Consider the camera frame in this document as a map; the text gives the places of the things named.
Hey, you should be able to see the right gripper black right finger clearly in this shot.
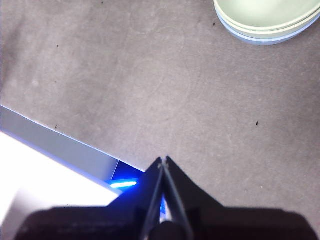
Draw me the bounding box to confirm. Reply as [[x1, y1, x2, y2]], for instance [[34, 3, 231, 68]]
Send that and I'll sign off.
[[164, 155, 316, 240]]

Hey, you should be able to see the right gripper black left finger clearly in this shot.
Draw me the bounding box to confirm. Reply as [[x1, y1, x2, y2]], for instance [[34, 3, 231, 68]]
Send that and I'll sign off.
[[13, 156, 165, 240]]

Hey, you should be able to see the blue ribbed bowl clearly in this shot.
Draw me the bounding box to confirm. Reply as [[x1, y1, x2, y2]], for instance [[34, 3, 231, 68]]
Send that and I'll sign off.
[[219, 13, 320, 46]]

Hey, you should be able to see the green ribbed bowl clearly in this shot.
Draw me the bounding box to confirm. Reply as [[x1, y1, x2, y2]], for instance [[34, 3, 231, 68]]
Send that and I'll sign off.
[[213, 0, 320, 32], [216, 8, 320, 40]]

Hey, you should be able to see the blue glowing light strip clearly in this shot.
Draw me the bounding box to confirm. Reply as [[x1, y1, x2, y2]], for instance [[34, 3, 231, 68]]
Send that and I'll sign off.
[[110, 180, 138, 189]]

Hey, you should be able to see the grey table side panel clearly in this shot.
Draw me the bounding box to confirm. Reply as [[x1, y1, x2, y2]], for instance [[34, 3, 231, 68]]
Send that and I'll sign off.
[[0, 104, 120, 181]]

